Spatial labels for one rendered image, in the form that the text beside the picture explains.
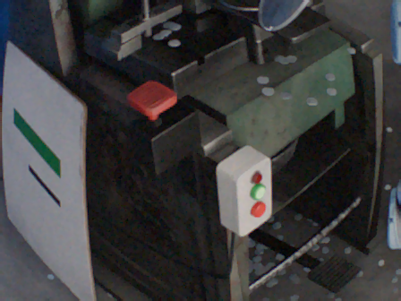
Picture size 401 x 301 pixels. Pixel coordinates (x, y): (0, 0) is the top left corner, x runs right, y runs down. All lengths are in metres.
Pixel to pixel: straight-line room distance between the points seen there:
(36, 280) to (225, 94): 0.86
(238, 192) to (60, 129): 0.52
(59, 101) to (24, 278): 0.61
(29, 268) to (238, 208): 0.90
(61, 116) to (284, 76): 0.48
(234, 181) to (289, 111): 0.26
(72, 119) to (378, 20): 1.69
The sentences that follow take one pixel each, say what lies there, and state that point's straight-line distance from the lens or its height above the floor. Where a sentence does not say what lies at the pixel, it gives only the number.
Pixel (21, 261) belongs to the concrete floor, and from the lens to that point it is 2.47.
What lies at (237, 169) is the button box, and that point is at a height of 0.63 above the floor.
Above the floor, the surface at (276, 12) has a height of 0.83.
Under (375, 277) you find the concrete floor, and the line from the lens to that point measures 2.30.
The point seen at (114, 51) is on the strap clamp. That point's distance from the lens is 1.82.
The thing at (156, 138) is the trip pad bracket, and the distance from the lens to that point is 1.62.
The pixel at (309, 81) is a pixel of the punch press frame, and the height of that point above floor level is 0.61.
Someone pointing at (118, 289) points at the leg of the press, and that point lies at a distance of 2.30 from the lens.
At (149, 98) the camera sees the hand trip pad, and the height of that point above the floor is 0.76.
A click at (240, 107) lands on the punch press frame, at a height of 0.64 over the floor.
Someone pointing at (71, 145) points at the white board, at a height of 0.48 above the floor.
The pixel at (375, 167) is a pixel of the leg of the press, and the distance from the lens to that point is 2.16.
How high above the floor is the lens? 1.70
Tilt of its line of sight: 39 degrees down
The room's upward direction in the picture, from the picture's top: 6 degrees counter-clockwise
